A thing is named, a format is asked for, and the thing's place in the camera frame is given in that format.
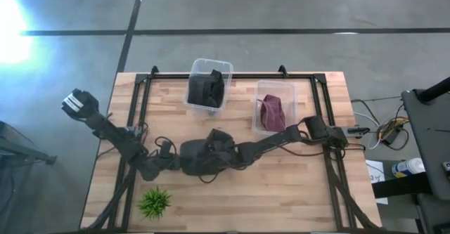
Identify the black baseball cap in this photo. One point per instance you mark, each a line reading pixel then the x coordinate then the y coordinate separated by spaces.
pixel 205 90

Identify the white wipes canister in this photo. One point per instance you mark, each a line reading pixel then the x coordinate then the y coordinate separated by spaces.
pixel 408 168

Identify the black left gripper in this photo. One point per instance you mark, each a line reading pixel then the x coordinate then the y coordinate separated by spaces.
pixel 168 156

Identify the grey side table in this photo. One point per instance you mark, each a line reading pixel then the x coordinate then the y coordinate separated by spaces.
pixel 429 139

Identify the black aluminium table frame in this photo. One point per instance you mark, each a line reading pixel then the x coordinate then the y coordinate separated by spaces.
pixel 246 76

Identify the white paper sheet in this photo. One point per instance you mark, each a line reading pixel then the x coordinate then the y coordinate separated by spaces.
pixel 378 177

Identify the clear plastic bin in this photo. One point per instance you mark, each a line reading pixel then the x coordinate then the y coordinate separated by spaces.
pixel 277 88
pixel 209 65

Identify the small green artificial plant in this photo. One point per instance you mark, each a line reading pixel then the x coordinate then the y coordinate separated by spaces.
pixel 154 203

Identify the black stand leg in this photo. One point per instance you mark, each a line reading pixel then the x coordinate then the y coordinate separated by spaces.
pixel 24 149

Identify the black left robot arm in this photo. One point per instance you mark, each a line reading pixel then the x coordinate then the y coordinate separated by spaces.
pixel 112 135

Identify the dark grey baseball cap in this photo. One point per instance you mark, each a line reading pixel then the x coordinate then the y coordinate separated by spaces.
pixel 195 156

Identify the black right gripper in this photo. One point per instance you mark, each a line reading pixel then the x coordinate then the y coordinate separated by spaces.
pixel 236 156

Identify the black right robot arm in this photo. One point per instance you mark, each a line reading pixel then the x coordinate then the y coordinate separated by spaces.
pixel 281 139

